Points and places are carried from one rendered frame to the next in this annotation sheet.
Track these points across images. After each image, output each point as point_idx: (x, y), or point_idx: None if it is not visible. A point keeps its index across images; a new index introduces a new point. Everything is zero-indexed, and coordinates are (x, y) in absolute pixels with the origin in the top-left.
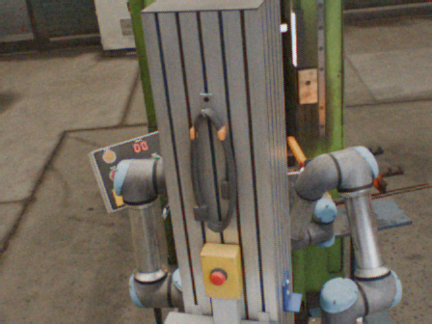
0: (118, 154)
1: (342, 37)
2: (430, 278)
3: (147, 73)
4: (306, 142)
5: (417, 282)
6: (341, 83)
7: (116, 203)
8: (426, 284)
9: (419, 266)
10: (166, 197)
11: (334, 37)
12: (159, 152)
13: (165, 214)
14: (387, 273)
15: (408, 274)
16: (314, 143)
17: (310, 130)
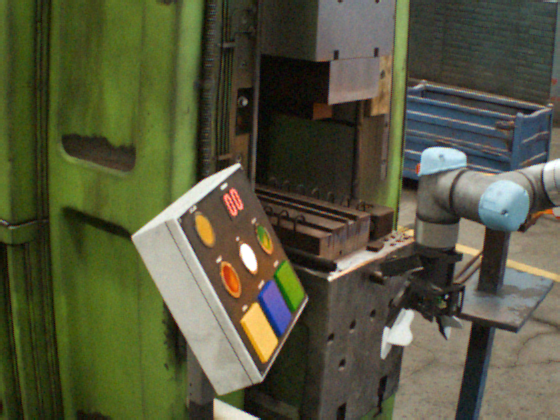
0: (212, 223)
1: (411, 2)
2: (440, 403)
3: (22, 90)
4: (366, 193)
5: (434, 413)
6: (405, 81)
7: (259, 357)
8: (447, 412)
9: (413, 396)
10: (40, 389)
11: (402, 0)
12: (258, 217)
13: (389, 344)
14: None
15: (413, 410)
16: (374, 194)
17: (372, 169)
